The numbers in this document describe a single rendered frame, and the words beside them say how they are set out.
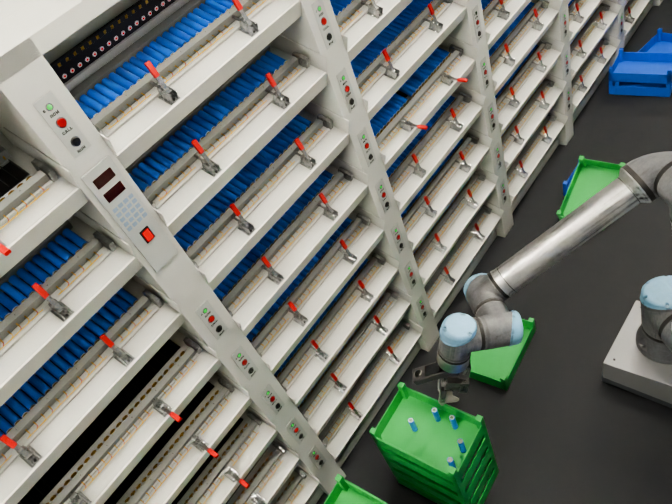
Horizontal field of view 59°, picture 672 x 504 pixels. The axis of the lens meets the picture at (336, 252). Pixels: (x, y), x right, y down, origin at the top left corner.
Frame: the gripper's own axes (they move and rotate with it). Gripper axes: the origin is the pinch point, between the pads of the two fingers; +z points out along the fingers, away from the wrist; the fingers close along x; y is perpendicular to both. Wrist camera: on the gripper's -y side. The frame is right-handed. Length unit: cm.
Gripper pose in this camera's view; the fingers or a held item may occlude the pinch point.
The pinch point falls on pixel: (439, 396)
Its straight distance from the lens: 188.5
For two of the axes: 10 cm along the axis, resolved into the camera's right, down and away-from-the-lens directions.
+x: 0.7, -7.3, 6.8
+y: 10.0, 0.2, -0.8
